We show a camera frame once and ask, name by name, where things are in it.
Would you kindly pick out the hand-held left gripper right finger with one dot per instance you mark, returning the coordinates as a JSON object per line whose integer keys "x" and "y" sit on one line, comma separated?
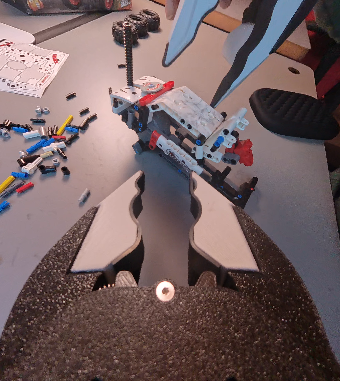
{"x": 223, "y": 235}

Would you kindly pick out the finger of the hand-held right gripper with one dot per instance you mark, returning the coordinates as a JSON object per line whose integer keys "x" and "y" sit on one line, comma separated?
{"x": 187, "y": 26}
{"x": 277, "y": 23}

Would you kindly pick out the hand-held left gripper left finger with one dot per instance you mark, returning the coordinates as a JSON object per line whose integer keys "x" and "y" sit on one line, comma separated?
{"x": 107, "y": 235}

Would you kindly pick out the white black toy truck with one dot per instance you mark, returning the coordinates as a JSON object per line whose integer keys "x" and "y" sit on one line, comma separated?
{"x": 187, "y": 110}

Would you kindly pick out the printed sticker sheet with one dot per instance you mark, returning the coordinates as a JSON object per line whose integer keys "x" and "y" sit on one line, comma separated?
{"x": 15, "y": 68}

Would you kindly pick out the person's right hand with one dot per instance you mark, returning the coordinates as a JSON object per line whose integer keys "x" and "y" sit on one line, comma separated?
{"x": 171, "y": 9}

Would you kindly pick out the black toy tyre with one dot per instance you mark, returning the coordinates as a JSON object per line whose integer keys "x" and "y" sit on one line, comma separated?
{"x": 122, "y": 32}
{"x": 152, "y": 17}
{"x": 140, "y": 25}

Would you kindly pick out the grey toy pin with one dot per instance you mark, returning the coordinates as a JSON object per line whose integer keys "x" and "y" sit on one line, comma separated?
{"x": 84, "y": 195}

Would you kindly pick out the pile of small toy pieces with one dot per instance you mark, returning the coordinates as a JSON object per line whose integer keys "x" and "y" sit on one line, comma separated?
{"x": 36, "y": 145}

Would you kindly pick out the printed toy truck box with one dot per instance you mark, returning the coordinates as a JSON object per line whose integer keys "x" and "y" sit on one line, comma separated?
{"x": 68, "y": 6}

